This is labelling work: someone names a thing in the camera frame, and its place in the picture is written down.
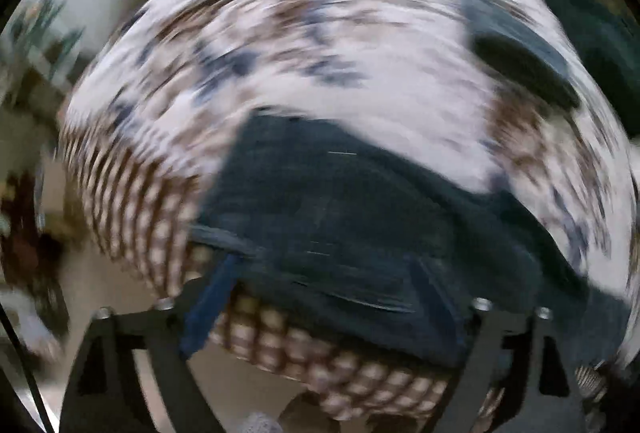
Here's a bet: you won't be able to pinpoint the dark blue pants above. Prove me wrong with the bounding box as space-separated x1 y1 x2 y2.
190 106 632 370

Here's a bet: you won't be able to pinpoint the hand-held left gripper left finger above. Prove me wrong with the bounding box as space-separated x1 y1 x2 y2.
59 254 246 433

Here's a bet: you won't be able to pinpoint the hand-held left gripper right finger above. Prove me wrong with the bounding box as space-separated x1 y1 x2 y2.
407 255 593 433

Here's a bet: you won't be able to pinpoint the black cable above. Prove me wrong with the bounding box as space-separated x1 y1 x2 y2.
0 302 55 433

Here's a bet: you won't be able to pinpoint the printed white brown blanket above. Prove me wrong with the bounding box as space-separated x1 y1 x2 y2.
57 0 640 421

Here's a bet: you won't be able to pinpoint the dark green cloth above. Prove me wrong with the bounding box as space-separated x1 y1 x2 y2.
520 0 640 139

